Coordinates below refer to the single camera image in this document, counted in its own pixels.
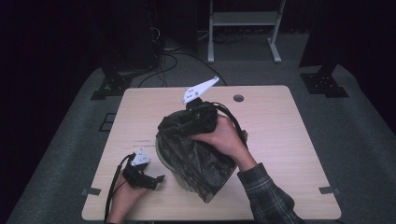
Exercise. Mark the black stand base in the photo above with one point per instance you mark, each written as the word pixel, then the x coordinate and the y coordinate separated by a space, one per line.
pixel 113 84
pixel 323 84

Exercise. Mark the white metal stand frame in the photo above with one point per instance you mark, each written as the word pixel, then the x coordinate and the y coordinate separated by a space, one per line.
pixel 243 18

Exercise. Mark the person's left hand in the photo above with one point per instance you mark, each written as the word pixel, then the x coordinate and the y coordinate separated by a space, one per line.
pixel 123 200

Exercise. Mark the grey tape piece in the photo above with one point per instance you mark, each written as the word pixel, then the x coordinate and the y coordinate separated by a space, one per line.
pixel 91 191
pixel 329 190

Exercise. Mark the black trash bag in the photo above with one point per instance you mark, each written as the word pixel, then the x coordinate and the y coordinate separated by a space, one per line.
pixel 193 165

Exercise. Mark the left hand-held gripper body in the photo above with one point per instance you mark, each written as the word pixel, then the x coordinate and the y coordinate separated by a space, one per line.
pixel 137 174

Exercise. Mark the dark equipment rack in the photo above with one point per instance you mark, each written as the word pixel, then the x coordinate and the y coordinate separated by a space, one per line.
pixel 134 37

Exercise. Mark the pale green trash bin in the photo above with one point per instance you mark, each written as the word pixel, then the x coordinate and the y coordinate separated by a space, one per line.
pixel 183 186

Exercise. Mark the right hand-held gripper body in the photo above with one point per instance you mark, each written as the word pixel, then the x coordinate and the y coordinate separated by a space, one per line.
pixel 196 116

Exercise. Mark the round table grommet hole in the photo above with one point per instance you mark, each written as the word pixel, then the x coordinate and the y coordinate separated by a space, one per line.
pixel 238 98

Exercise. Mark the person's right hand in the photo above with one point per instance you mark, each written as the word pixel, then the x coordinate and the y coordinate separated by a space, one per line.
pixel 225 140

